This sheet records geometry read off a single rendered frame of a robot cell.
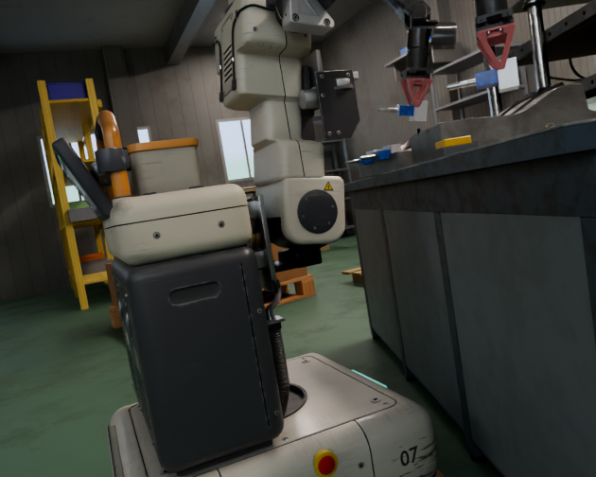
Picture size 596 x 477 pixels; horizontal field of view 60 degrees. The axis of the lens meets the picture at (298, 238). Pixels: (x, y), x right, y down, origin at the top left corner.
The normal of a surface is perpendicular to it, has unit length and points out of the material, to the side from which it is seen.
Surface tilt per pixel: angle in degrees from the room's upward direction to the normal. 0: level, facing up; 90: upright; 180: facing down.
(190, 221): 90
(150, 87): 90
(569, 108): 90
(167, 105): 90
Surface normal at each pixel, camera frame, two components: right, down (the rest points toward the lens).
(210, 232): 0.39, 0.00
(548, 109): 0.07, 0.06
